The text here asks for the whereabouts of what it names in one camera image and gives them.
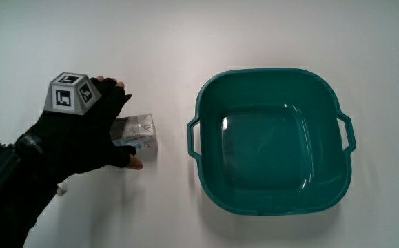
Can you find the person's left hand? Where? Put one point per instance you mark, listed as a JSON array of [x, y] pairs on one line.
[[82, 141]]

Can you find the white milk carton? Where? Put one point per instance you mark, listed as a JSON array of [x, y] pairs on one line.
[[138, 132]]

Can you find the white desk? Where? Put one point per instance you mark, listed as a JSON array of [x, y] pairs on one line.
[[185, 34]]

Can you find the small white tag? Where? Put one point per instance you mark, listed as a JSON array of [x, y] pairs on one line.
[[62, 189]]

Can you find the green plastic basin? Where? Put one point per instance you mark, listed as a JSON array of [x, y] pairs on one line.
[[268, 144]]

